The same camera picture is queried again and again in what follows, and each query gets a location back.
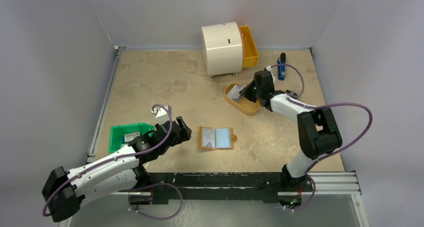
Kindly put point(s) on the orange oval tray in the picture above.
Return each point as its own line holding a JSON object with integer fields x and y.
{"x": 247, "y": 107}

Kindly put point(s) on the small box in bin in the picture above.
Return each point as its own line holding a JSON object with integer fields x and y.
{"x": 128, "y": 137}

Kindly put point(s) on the blue black marker pen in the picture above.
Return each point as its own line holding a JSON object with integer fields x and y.
{"x": 281, "y": 68}

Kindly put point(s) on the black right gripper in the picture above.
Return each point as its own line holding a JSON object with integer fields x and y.
{"x": 250, "y": 92}

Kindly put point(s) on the silver VIP credit card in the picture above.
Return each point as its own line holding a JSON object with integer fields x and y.
{"x": 208, "y": 138}

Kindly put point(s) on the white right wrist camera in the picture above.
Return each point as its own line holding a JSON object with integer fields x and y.
{"x": 269, "y": 68}

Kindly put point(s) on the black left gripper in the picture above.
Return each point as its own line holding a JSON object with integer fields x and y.
{"x": 184, "y": 134}

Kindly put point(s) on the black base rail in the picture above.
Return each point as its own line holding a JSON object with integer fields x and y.
{"x": 267, "y": 187}

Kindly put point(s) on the green plastic bin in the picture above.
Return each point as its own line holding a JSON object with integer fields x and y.
{"x": 117, "y": 132}

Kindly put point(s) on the orange leather card holder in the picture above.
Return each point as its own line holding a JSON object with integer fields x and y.
{"x": 224, "y": 138}

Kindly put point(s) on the white round drawer cabinet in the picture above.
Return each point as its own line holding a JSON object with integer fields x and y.
{"x": 223, "y": 49}

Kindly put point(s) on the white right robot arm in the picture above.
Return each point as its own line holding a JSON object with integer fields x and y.
{"x": 318, "y": 131}

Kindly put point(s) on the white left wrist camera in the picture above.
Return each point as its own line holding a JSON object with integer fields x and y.
{"x": 161, "y": 116}

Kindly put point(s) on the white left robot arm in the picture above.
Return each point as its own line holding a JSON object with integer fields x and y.
{"x": 67, "y": 191}

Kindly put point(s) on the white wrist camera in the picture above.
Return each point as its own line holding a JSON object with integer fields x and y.
{"x": 269, "y": 68}
{"x": 161, "y": 116}

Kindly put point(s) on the orange open drawer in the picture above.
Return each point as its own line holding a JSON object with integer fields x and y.
{"x": 250, "y": 51}

